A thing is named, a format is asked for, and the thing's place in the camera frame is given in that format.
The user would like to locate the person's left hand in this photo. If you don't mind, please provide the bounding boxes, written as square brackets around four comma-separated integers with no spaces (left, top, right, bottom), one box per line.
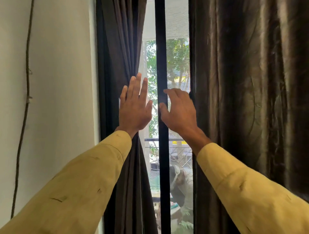
[119,73,153,132]

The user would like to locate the person's right hand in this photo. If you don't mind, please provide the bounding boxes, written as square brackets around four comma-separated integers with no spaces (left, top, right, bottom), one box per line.
[158,88,199,137]

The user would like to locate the dark brown curtain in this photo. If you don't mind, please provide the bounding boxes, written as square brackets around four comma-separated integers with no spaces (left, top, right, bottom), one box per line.
[189,0,309,234]
[96,0,159,234]

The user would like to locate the person's left forearm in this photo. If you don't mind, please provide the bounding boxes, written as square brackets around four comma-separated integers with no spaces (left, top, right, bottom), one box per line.
[0,126,140,234]

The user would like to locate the person's right forearm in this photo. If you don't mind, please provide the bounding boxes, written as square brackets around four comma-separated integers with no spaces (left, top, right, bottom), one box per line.
[182,126,309,234]

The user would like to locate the black metal balcony railing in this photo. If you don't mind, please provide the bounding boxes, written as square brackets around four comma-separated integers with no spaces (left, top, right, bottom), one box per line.
[144,138,193,169]

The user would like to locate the black wall cable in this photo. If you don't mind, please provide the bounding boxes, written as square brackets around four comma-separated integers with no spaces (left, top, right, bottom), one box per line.
[10,0,35,219]

